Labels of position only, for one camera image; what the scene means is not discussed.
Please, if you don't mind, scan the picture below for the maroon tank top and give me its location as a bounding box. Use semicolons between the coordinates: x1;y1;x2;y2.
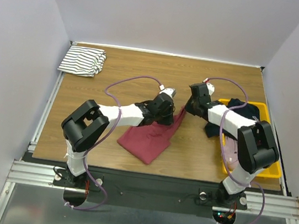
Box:
117;106;186;165

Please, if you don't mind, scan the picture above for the black white striped tank top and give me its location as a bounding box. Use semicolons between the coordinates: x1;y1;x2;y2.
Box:
57;45;106;77

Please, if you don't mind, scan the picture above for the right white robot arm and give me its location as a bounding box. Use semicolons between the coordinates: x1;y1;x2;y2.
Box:
185;82;279;206

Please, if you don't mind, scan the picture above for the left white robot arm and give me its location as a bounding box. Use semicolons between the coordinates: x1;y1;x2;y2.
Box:
61;88;175;188

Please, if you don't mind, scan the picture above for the navy blue tank top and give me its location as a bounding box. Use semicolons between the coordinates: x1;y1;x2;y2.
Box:
203;95;263;146

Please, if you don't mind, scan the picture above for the light pink tank top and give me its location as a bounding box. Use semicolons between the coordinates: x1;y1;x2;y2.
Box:
223;136;239;171

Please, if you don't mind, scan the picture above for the yellow plastic tray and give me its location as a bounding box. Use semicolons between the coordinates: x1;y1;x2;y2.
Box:
222;101;281;179

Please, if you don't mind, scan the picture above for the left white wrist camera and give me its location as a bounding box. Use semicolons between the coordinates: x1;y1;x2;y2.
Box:
159;85;177;99

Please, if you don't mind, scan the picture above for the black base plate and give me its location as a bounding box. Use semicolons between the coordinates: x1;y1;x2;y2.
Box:
53;166;247;218

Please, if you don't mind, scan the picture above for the aluminium frame rail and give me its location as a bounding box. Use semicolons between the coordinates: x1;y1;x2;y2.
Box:
0;32;78;224

